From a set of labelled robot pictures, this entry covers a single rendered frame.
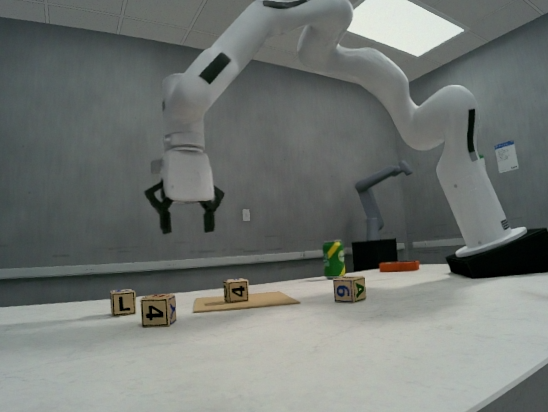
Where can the tan cardboard block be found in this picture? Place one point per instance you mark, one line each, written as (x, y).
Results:
(236, 290)

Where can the wooden alphabet block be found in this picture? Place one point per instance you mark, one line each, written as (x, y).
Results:
(158, 310)
(349, 289)
(123, 302)

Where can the green soda can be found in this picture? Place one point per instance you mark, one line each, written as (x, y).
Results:
(333, 255)

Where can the tan square mat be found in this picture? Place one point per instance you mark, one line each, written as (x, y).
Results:
(256, 300)

